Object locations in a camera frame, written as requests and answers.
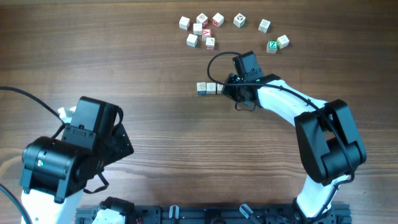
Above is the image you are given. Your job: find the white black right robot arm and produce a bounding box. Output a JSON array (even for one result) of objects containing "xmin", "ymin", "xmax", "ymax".
[{"xmin": 222, "ymin": 51, "xmax": 366, "ymax": 223}]

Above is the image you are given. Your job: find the white block blue side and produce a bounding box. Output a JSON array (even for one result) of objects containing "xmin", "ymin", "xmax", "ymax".
[{"xmin": 197, "ymin": 82, "xmax": 206, "ymax": 95}]

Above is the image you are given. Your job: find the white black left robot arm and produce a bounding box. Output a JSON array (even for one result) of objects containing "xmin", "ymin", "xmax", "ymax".
[{"xmin": 20, "ymin": 96, "xmax": 134, "ymax": 223}]

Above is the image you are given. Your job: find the white block green edge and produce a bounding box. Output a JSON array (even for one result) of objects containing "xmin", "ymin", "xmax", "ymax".
[{"xmin": 187, "ymin": 34, "xmax": 198, "ymax": 47}]

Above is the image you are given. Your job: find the white block plain picture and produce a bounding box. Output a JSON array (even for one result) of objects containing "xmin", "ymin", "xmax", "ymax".
[{"xmin": 258, "ymin": 19, "xmax": 271, "ymax": 33}]

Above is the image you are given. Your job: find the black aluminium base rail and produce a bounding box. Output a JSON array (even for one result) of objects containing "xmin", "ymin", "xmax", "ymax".
[{"xmin": 75, "ymin": 197, "xmax": 352, "ymax": 224}]

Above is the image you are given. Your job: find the white block green panda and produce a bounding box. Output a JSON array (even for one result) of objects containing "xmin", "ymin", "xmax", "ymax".
[{"xmin": 233, "ymin": 13, "xmax": 246, "ymax": 27}]

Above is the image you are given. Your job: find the red letter A block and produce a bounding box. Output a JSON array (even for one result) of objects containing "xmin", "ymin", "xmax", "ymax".
[{"xmin": 201, "ymin": 29, "xmax": 211, "ymax": 41}]

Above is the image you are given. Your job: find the plain white wooden block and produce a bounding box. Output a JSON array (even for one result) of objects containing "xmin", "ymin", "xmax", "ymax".
[{"xmin": 193, "ymin": 23, "xmax": 203, "ymax": 35}]

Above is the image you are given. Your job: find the white block leaf picture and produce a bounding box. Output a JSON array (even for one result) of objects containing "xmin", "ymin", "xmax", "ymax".
[{"xmin": 216, "ymin": 84, "xmax": 224, "ymax": 95}]

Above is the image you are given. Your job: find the white block red letter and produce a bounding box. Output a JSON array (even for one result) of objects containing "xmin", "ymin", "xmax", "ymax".
[{"xmin": 212, "ymin": 12, "xmax": 224, "ymax": 27}]

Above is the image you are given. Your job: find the white block red picture top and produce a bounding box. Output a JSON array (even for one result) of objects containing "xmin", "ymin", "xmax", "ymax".
[{"xmin": 197, "ymin": 13, "xmax": 208, "ymax": 27}]

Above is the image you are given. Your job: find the white block yellow side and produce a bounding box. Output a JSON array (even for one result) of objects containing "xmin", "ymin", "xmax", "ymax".
[{"xmin": 277, "ymin": 35, "xmax": 290, "ymax": 49}]

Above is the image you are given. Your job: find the green letter Z block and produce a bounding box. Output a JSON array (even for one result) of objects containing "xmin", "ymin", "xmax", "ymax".
[{"xmin": 266, "ymin": 40, "xmax": 278, "ymax": 54}]

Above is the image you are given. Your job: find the white block far left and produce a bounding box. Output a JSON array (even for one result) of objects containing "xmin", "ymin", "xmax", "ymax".
[{"xmin": 179, "ymin": 16, "xmax": 190, "ymax": 30}]

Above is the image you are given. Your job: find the white block green side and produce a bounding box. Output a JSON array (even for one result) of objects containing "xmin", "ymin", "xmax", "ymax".
[{"xmin": 206, "ymin": 83, "xmax": 216, "ymax": 95}]

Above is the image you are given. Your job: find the white block red number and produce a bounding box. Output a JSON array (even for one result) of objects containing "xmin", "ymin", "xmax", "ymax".
[{"xmin": 206, "ymin": 37, "xmax": 215, "ymax": 50}]

